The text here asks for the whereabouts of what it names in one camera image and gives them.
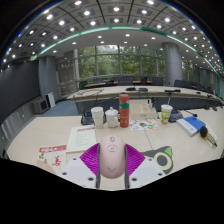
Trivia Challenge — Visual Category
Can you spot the black desk microphone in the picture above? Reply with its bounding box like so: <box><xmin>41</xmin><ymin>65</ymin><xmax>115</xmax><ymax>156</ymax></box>
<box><xmin>81</xmin><ymin>113</ymin><xmax>95</xmax><ymax>126</ymax></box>

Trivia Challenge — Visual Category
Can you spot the red and white magazine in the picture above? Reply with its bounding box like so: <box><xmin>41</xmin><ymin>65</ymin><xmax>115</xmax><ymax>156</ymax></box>
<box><xmin>35</xmin><ymin>144</ymin><xmax>68</xmax><ymax>176</ymax></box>

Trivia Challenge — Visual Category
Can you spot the black and yellow microphone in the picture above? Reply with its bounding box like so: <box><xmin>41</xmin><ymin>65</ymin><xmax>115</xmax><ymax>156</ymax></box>
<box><xmin>199</xmin><ymin>125</ymin><xmax>218</xmax><ymax>148</ymax></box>

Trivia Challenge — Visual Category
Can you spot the green and white paper cup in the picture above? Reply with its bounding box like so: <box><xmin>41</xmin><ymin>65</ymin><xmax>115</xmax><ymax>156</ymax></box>
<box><xmin>160</xmin><ymin>104</ymin><xmax>174</xmax><ymax>125</ymax></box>

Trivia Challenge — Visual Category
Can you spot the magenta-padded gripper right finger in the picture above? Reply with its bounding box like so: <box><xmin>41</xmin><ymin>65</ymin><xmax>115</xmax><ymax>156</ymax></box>
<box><xmin>123</xmin><ymin>143</ymin><xmax>167</xmax><ymax>190</ymax></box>

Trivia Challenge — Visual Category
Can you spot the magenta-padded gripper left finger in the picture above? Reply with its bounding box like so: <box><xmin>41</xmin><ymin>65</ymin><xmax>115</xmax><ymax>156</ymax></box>
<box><xmin>59</xmin><ymin>142</ymin><xmax>101</xmax><ymax>190</ymax></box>

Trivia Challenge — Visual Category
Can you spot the white paper booklet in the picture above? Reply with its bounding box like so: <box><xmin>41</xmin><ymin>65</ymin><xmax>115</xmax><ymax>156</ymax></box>
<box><xmin>65</xmin><ymin>124</ymin><xmax>98</xmax><ymax>154</ymax></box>

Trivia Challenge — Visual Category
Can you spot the group of ceiling lights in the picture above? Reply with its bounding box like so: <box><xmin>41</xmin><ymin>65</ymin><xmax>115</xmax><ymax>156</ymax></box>
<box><xmin>1</xmin><ymin>0</ymin><xmax>224</xmax><ymax>69</ymax></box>

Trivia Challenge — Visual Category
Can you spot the white lidded mug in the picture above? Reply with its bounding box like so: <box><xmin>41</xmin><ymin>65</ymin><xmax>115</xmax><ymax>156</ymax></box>
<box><xmin>104</xmin><ymin>106</ymin><xmax>120</xmax><ymax>129</ymax></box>

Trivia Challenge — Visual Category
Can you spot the red drink bottle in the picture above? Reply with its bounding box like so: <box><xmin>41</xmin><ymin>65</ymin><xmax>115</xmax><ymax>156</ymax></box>
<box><xmin>118</xmin><ymin>93</ymin><xmax>131</xmax><ymax>129</ymax></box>

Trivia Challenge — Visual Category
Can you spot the beige cardboard box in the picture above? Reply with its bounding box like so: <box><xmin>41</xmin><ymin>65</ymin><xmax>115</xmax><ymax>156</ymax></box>
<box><xmin>129</xmin><ymin>98</ymin><xmax>158</xmax><ymax>121</ymax></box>

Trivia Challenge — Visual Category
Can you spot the pink computer mouse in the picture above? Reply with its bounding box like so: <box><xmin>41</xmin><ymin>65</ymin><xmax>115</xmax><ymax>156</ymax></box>
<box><xmin>98</xmin><ymin>134</ymin><xmax>127</xmax><ymax>179</ymax></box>

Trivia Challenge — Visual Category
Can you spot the long curved conference table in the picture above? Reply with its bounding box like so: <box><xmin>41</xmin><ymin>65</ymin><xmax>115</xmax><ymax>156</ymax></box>
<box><xmin>66</xmin><ymin>84</ymin><xmax>224</xmax><ymax>104</ymax></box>

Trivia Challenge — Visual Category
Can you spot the white floor appliance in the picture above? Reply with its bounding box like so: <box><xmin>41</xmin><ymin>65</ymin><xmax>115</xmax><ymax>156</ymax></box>
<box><xmin>45</xmin><ymin>92</ymin><xmax>57</xmax><ymax>108</ymax></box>

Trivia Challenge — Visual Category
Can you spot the white paper sheet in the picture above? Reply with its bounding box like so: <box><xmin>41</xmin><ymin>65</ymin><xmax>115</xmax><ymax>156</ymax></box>
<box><xmin>204</xmin><ymin>124</ymin><xmax>220</xmax><ymax>146</ymax></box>

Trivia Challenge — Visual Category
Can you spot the cat face mouse pad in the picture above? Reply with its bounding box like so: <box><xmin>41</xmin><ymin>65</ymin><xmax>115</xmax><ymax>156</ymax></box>
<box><xmin>139</xmin><ymin>145</ymin><xmax>174</xmax><ymax>176</ymax></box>

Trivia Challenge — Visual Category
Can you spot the group of office chairs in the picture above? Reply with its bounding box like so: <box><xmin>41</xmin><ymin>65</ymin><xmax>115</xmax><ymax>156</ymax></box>
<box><xmin>78</xmin><ymin>75</ymin><xmax>221</xmax><ymax>96</ymax></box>

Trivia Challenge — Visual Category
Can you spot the colourful printed leaflet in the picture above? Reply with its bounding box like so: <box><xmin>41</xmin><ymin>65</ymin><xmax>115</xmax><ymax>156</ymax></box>
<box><xmin>129</xmin><ymin>118</ymin><xmax>160</xmax><ymax>132</ymax></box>

